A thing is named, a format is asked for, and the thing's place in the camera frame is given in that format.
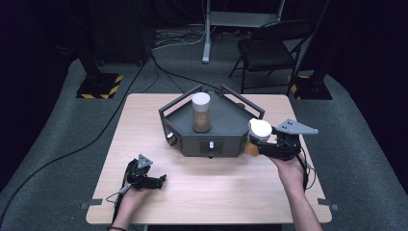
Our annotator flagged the grey table bracket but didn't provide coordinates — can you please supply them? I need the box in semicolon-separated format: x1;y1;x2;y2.
80;198;104;210
317;197;340;212

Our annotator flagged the long black floor cable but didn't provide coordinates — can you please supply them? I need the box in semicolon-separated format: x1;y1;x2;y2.
0;59;149;222

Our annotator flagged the white desk frame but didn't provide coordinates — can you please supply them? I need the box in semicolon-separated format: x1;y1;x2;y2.
201;0;287;64

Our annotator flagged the hand-held gripper cable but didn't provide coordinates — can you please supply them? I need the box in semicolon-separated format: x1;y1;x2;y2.
296;153;318;191
105;160;133;227

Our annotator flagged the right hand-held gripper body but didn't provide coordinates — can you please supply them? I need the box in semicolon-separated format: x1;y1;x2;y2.
270;118;319;161

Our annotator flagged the black corner rack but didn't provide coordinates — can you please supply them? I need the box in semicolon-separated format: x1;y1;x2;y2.
158;84;266;159

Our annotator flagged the left hand-held gripper cable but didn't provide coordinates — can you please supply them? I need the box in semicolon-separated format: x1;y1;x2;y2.
105;160;133;227

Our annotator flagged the dark cabinet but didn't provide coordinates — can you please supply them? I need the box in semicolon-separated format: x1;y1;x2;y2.
90;0;157;64

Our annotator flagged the spice jar with spouted lid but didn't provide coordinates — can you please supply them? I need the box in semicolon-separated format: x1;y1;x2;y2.
244;117;273;158

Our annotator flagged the bundle of floor cables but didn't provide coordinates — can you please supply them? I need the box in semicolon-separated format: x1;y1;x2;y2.
153;29;208;51

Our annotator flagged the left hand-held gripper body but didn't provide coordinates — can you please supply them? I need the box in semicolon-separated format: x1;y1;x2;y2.
126;153;155;191

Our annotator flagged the black folding chair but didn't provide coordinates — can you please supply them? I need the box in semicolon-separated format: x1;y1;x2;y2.
228;19;314;95

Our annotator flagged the right hand-held gripper cable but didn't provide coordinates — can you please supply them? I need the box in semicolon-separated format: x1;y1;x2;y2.
296;153;318;191

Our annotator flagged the person's left hand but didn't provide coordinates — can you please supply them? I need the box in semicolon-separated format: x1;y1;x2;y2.
123;184;153;210

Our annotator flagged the black stand with striped base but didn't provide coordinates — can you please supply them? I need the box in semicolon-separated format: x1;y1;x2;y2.
287;0;333;101
75;18;124;100

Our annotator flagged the person's right hand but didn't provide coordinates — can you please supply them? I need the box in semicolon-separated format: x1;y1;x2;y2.
270;153;306;191

